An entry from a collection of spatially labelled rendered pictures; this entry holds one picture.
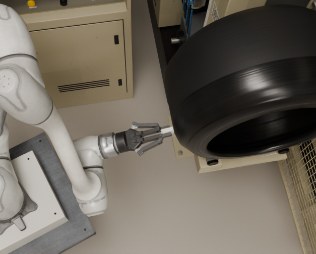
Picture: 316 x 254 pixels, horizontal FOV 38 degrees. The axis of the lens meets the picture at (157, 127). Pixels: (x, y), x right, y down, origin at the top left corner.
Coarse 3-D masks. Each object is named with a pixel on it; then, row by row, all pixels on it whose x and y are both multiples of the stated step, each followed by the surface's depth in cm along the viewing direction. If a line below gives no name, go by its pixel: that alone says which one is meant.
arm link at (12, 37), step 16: (0, 16) 116; (16, 16) 118; (0, 32) 113; (16, 32) 115; (0, 48) 111; (16, 48) 112; (32, 48) 117; (0, 112) 141; (0, 128) 152; (0, 144) 159
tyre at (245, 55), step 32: (224, 32) 127; (256, 32) 124; (288, 32) 123; (192, 64) 132; (224, 64) 125; (256, 64) 121; (288, 64) 120; (192, 96) 131; (224, 96) 123; (256, 96) 121; (288, 96) 120; (192, 128) 134; (224, 128) 131; (256, 128) 175; (288, 128) 171
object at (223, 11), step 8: (216, 0) 152; (224, 0) 143; (232, 0) 138; (240, 0) 139; (248, 0) 140; (256, 0) 141; (264, 0) 141; (224, 8) 144; (232, 8) 142; (240, 8) 143; (248, 8) 144; (224, 16) 146; (208, 24) 168
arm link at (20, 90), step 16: (0, 64) 110; (16, 64) 110; (32, 64) 113; (0, 80) 106; (16, 80) 106; (32, 80) 110; (0, 96) 106; (16, 96) 107; (32, 96) 110; (48, 96) 118; (16, 112) 111; (32, 112) 113; (48, 112) 120
